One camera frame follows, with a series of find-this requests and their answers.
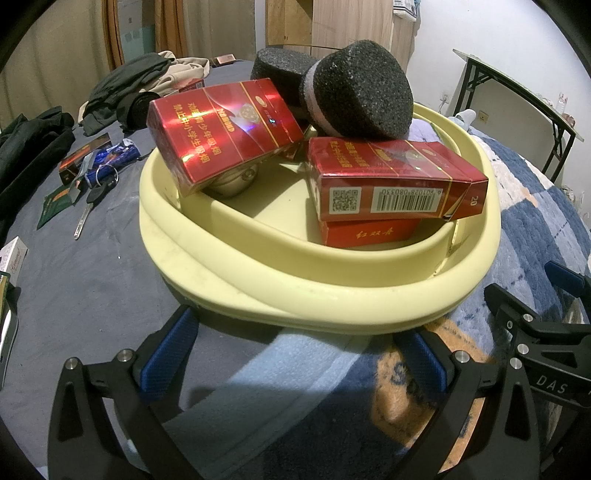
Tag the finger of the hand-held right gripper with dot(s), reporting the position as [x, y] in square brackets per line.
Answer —
[565, 277]
[508, 307]

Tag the car key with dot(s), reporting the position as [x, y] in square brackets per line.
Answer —
[94, 196]

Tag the grey bed sheet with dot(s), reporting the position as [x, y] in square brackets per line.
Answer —
[92, 277]

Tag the black folding table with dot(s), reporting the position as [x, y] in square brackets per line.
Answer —
[508, 78]

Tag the small red box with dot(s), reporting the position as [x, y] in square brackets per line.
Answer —
[191, 86]

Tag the blue packet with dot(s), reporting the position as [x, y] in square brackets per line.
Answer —
[122, 152]

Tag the copper coloured box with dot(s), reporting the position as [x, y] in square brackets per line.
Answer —
[224, 60]

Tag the beige cloth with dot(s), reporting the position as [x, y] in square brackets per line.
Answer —
[184, 69]

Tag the dark red box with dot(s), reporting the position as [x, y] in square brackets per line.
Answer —
[83, 159]

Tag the blue checkered blanket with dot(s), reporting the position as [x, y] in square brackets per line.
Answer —
[517, 194]

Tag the green packet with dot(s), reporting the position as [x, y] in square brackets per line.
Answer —
[55, 205]

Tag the yellow collapsible basin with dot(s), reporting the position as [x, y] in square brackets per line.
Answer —
[323, 295]

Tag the small metal-capped bottle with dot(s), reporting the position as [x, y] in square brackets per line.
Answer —
[231, 182]

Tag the white box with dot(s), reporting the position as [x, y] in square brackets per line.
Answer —
[14, 258]

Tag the clear bottle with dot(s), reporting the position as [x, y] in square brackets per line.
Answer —
[562, 101]

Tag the black round sponge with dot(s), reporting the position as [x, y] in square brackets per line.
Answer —
[277, 74]
[358, 92]

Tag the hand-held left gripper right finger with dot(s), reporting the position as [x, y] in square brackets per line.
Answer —
[425, 362]

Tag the wooden wardrobe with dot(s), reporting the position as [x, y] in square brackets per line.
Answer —
[351, 23]

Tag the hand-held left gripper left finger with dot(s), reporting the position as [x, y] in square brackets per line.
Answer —
[168, 355]

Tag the beige curtain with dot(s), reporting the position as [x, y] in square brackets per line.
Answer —
[60, 41]
[207, 27]

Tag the red cigarette box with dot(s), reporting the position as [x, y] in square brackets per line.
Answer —
[392, 180]
[221, 131]
[369, 233]

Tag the dark grey jacket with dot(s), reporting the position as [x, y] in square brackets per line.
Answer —
[129, 87]

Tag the black garment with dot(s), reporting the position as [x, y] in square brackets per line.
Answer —
[32, 152]

